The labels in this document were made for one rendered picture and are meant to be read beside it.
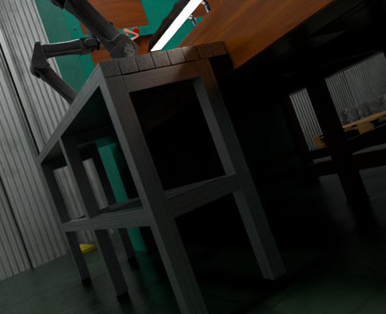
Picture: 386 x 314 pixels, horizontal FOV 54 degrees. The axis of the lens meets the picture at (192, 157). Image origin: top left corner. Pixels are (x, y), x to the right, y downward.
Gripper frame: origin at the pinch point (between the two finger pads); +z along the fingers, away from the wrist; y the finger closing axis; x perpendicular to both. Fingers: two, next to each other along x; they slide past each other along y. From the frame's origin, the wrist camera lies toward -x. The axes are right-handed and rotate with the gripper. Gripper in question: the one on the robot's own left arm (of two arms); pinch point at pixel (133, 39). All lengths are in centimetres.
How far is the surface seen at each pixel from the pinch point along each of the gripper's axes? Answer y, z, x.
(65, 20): 31.7, -19.5, -29.3
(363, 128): 109, 301, 96
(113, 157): 36, -18, 51
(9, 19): 200, -14, -118
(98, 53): 32.4, -7.2, -7.8
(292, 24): -114, -22, 48
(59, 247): 192, -38, 100
